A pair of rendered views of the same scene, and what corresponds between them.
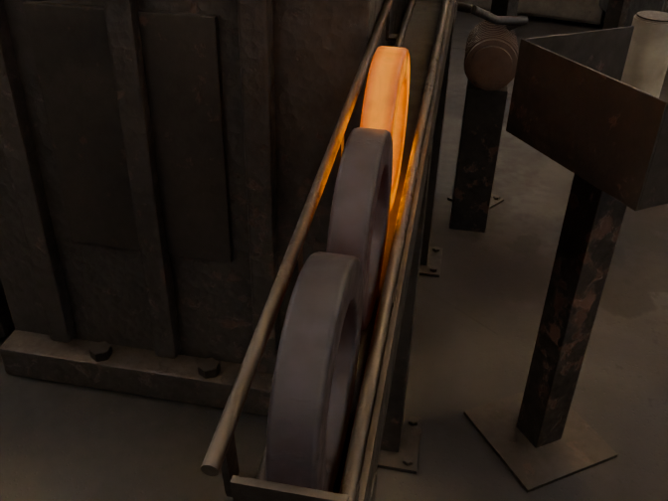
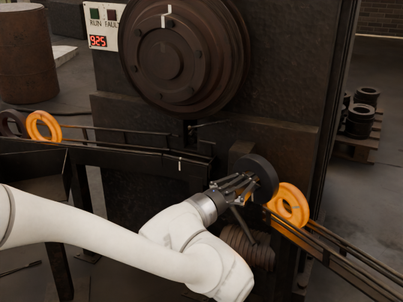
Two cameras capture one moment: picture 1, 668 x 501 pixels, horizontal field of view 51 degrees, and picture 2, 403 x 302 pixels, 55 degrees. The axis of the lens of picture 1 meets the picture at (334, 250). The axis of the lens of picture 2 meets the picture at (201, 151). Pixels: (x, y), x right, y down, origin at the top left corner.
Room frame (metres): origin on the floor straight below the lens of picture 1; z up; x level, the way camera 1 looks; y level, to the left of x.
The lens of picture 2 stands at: (1.82, -1.46, 1.46)
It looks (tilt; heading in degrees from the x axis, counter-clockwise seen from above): 29 degrees down; 103
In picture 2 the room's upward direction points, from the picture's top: straight up
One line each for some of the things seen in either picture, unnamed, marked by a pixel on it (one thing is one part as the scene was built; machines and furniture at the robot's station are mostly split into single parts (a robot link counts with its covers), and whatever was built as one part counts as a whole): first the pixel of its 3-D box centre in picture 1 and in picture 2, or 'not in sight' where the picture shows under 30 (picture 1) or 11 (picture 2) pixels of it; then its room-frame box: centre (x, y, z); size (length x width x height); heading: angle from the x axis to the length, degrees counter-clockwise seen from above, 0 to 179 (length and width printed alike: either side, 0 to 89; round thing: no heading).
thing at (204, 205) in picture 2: not in sight; (200, 211); (1.63, -0.67, 0.83); 0.09 x 0.06 x 0.09; 148
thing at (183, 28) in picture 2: not in sight; (167, 60); (1.43, -0.29, 1.11); 0.28 x 0.06 x 0.28; 170
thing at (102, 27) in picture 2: not in sight; (114, 27); (1.13, -0.02, 1.15); 0.26 x 0.02 x 0.18; 170
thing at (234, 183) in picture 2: not in sight; (231, 186); (1.69, -0.55, 0.84); 0.11 x 0.01 x 0.04; 59
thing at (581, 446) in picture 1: (586, 284); (47, 237); (0.91, -0.40, 0.36); 0.26 x 0.20 x 0.72; 25
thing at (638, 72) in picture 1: (633, 105); not in sight; (1.98, -0.87, 0.26); 0.12 x 0.12 x 0.52
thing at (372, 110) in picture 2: not in sight; (306, 105); (1.99, 1.71, 0.22); 1.20 x 0.81 x 0.44; 168
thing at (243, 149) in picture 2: not in sight; (241, 172); (1.68, -0.22, 0.68); 0.11 x 0.08 x 0.24; 80
